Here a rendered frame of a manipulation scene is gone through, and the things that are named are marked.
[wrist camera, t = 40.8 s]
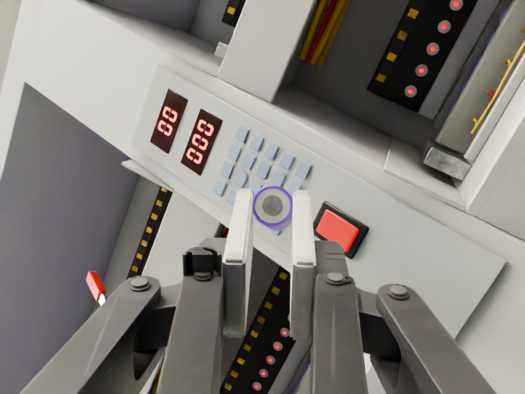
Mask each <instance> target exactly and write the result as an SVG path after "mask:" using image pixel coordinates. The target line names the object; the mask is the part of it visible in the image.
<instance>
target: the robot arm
mask: <svg viewBox="0 0 525 394"><path fill-rule="evenodd" d="M253 199H254V191H252V189H251V188H240V190H239V191H237V194H236V199H235V203H234V210H233V213H232V217H231V222H230V229H229V232H228V236H227V238H205V239H204V240H203V241H202V242H200V243H199V246H195V247H193V248H190V249H187V250H186V251H184V253H183V254H182V259H183V280H182V282H180V283H177V284H175V285H168V286H163V287H161V284H160V282H159V280H158V279H156V278H154V277H150V276H143V275H141V276H136V277H133V278H129V279H127V280H126V281H124V282H123V283H122V284H121V285H120V286H119V287H118V288H117V289H116V290H115V291H114V292H113V293H112V295H111V296H110V297H109V298H108V299H107V300H106V301H105V302H104V303H103V304H102V305H101V306H100V307H99V308H98V309H97V310H96V311H95V312H94V313H93V314H92V316H91V317H90V318H89V319H88V320H87V321H86V322H85V323H84V324H83V325H82V326H81V328H80V329H79V330H78V331H77V332H76V333H75V334H74V335H73V336H72V337H71V339H70V340H69V341H68V342H67V343H66V344H65V345H64V346H63V347H62V348H61V350H60V351H58V352H57V354H55V355H54V356H53V358H51V360H50V361H49V362H48V363H47V364H46V365H45V366H44V367H43V368H42V369H41V370H40V372H39V373H38V374H37V375H36V376H35V377H34V378H33V379H32V380H31V381H30V383H29V384H28V385H27V386H26V387H25V388H24V389H23V390H22V391H21V392H20V394H140V392H141V390H142V389H143V388H144V386H145V384H146V382H147V381H148V379H149V378H150V376H151V374H152V372H153V371H154V370H155V367H156V366H157V364H158V363H159V361H160V360H161V358H162V356H163V354H164V351H165V347H166V354H165V357H164V361H163V365H162V370H161V375H160V378H159V384H158V388H157V391H156V394H220V375H221V363H222V350H223V334H224V335H227V338H242V335H245V330H246V321H247V312H248V295H249V286H250V277H251V268H252V251H253ZM290 337H293V340H301V341H308V340H309V338H311V339H312V345H311V357H310V362H311V370H310V392H309V394H369V393H368V387H367V380H366V368H365V361H364V354H363V353H367V354H369V355H370V362H371V364H372V365H373V369H374V370H375V372H376V374H377V377H378V378H379V380H380V383H381V384H382V386H383V388H384V391H385V392H386V394H497V393H496V392H495V391H494V389H493V388H492V387H491V386H490V385H489V383H488V382H487V381H486V379H485V378H484V376H483V375H482V374H481V373H480V372H479V371H478V370H477V368H476V367H475V366H474V364H473V363H472V361H471V360H470V359H469V357H468V356H467V355H466V354H465V353H464V352H463V350H462V349H461V348H460V346H459V345H458V344H457V342H456V341H455V340H454V338H453V337H452V336H451V335H450V334H449V333H448V331H447V330H446V329H445V327H444V326H443V324H442V323H441V322H440V321H439V320H438V319H437V317H436V316H435V315H434V313H433V312H432V311H431V309H430V308H429V307H428V305H427V304H426V303H425V302H424V301H423V299H422V298H421V297H420V295H419V294H418V293H417V292H416V291H415V290H413V289H412V288H410V287H408V286H406V285H401V284H386V285H382V286H380V287H379V288H378V290H377V293H373V292H368V291H365V290H362V289H361V288H358V287H356V286H355V281H354V279H353V278H352V277H351V276H349V273H348V267H347V263H346V260H345V253H344V249H343V247H342V246H341V245H340V244H339V243H338V242H337V241H320V240H314V234H313V219H312V210H311V202H310V193H308V192H307V190H295V192H293V210H292V223H291V293H290Z"/></svg>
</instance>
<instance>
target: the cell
mask: <svg viewBox="0 0 525 394"><path fill-rule="evenodd" d="M292 210H293V202H292V198H291V196H290V194H289V193H288V192H287V191H286V190H285V189H283V188H281V187H279V186H276V185H270V186H266V187H264V188H262V189H260V190H259V191H258V192H257V193H256V194H255V197H254V199H253V213H254V215H255V218H256V219H257V220H258V221H259V222H260V223H261V224H263V225H265V226H266V227H268V228H269V229H271V230H275V231H280V230H284V229H285V228H286V227H288V226H289V225H290V223H291V222H292Z"/></svg>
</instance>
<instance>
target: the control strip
mask: <svg viewBox="0 0 525 394"><path fill-rule="evenodd" d="M164 103H166V104H168V105H169V106H171V107H173V108H174V109H176V110H178V111H179V112H180V116H179V119H178V121H177V125H176V127H175V129H174V132H173V136H172V138H171V140H169V139H168V138H167V137H165V136H164V135H162V134H160V133H159V132H158V131H156V130H155V129H156V126H157V123H158V121H159V117H160V114H161V112H162V110H163V106H164ZM199 116H202V117H204V118H205V119H207V120H208V121H210V122H212V123H213V124H215V125H216V126H217V128H216V131H215V133H214V135H213V137H212V141H211V143H210V146H209V149H208V151H207V153H206V155H205V158H204V161H203V163H202V166H201V169H200V168H199V167H197V166H195V165H194V164H193V163H191V162H190V161H189V160H187V159H185V158H184V155H185V153H186V151H187V148H188V145H189V142H190V140H191V136H192V135H193V132H194V129H195V126H196V124H197V122H198V118H199ZM131 145H132V146H133V147H135V148H136V149H138V150H139V151H141V152H143V153H144V154H145V155H146V156H148V157H149V158H151V159H152V160H154V161H155V162H157V163H158V164H159V165H160V166H162V167H164V168H165V169H167V170H168V171H169V172H170V173H172V174H174V175H175V176H176V177H178V178H180V179H181V180H182V181H183V182H185V183H186V184H188V185H189V186H191V187H192V188H193V189H195V190H196V191H197V192H199V193H201V194H202V195H204V196H205V197H206V198H207V199H209V200H211V201H212V202H214V203H215V204H217V205H218V206H219V207H220V208H222V209H223V210H225V211H226V212H228V213H229V214H230V215H232V213H233V210H234V203H235V199H236V194H237V191H239V190H240V188H251V189H252V191H254V197H255V194H256V193H257V192H258V191H259V190H260V189H262V188H264V187H266V186H270V185H276V186H279V187H281V188H283V189H285V190H286V191H287V192H288V193H289V194H290V196H291V198H292V202H293V192H295V190H307V192H308V193H310V202H311V210H312V226H313V234H314V240H320V241H337V242H338V243H339V244H340V245H341V246H342V247H343V249H344V253H345V260H346V263H347V267H348V273H349V276H351V277H352V278H353V279H354V281H355V286H356V287H358V288H361V289H362V290H365V291H368V292H373V293H377V290H378V288H379V287H380V286H382V285H386V284H401V285H406V286H408V287H410V288H412V289H413V290H415V291H416V292H417V293H418V294H419V295H420V297H421V298H422V299H423V301H424V302H425V303H426V304H427V305H428V307H429V308H430V309H431V311H432V312H433V313H434V315H435V316H436V317H437V319H438V320H439V321H440V322H441V323H442V324H443V326H444V327H445V329H446V330H447V331H448V333H449V334H450V335H451V336H452V337H453V338H454V339H456V337H457V336H458V334H459V333H460V332H461V330H462V329H463V327H464V325H465V324H466V322H467V321H468V320H469V318H470V316H471V315H472V313H473V312H474V310H475V309H476V308H477V306H478V304H479V303H480V301H481V300H482V299H483V297H484V295H485V294H486V292H487V291H488V289H489V288H490V287H491V285H492V284H493V282H494V281H495V279H496V277H497V276H498V275H499V273H500V272H501V270H502V268H503V267H504V266H505V264H506V260H504V259H502V258H501V257H499V256H496V255H495V254H494V253H491V252H490V251H488V250H486V249H485V248H483V247H481V246H479V245H478V244H476V243H474V242H472V241H470V240H469V239H467V238H465V237H463V236H461V235H460V234H458V233H456V232H454V231H453V230H451V229H449V228H448V227H446V226H444V225H443V224H440V223H438V222H437V221H436V220H433V219H431V218H430V217H428V216H426V215H425V214H423V213H421V212H420V211H418V210H415V209H413V208H412V207H411V206H408V205H407V204H405V203H403V202H402V201H400V200H398V199H396V198H395V197H393V196H391V195H389V194H388V193H386V192H384V191H382V190H380V189H379V188H377V187H375V186H373V185H372V184H370V183H368V182H366V181H364V180H363V179H361V178H360V177H357V176H355V175H354V174H352V173H350V172H349V171H347V170H345V169H343V168H342V167H340V166H338V165H337V164H335V163H332V162H331V161H330V160H328V159H325V158H324V157H322V156H320V155H319V154H317V153H315V152H314V151H312V150H310V149H308V148H306V147H305V146H303V145H301V144H299V143H297V142H296V141H294V140H292V139H290V138H289V137H287V136H285V135H284V134H281V133H280V132H278V131H276V130H274V129H273V128H272V127H269V126H267V125H266V124H264V123H262V122H261V121H259V120H257V119H255V118H254V117H252V116H249V115H248V114H247V113H244V112H243V111H241V110H239V109H238V108H236V107H234V106H232V105H231V104H229V103H227V102H225V101H223V100H222V99H220V98H218V97H216V96H215V95H213V94H211V93H209V92H207V91H206V90H204V89H202V88H200V87H199V86H197V85H196V84H193V83H191V82H190V81H188V80H186V79H184V78H183V77H181V76H179V75H178V74H176V73H174V72H173V71H171V70H168V69H167V68H165V67H164V66H161V65H158V66H157V68H156V71H155V75H154V77H153V80H152V84H151V87H150V89H149V92H148V96H147V98H146V101H145V105H144V108H143V110H142V113H141V117H140V120H139V122H138V125H137V129H136V131H135V134H134V138H133V141H132V143H131ZM291 223H292V222H291ZM291 223H290V225H289V226H288V227H286V228H285V229H284V230H280V231H275V230H271V229H269V228H268V227H266V226H265V225H263V224H261V223H260V222H259V221H258V220H257V219H256V218H255V215H254V214H253V231H254V232H256V233H257V234H259V235H261V236H262V237H263V238H265V239H266V240H267V241H269V242H270V243H272V244H273V245H275V246H276V247H277V248H278V249H280V250H282V251H283V252H285V253H286V254H288V255H289V256H291Z"/></svg>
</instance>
